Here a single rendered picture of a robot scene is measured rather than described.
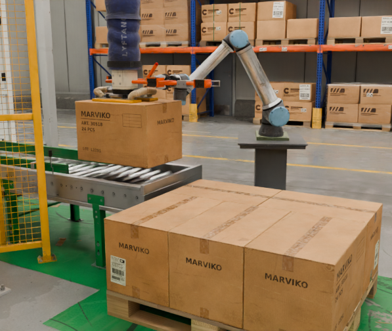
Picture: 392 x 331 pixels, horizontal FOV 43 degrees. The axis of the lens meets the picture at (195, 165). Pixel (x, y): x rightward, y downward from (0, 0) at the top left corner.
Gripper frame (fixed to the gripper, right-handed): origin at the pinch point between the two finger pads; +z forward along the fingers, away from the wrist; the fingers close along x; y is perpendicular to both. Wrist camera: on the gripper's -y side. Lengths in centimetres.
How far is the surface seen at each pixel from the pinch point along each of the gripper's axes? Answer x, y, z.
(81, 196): -72, 39, 35
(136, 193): -65, -7, 35
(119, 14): 42.8, 21.1, 9.8
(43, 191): -70, 64, 45
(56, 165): -57, 71, 25
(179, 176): -62, -13, -4
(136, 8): 46.7, 14.9, 0.6
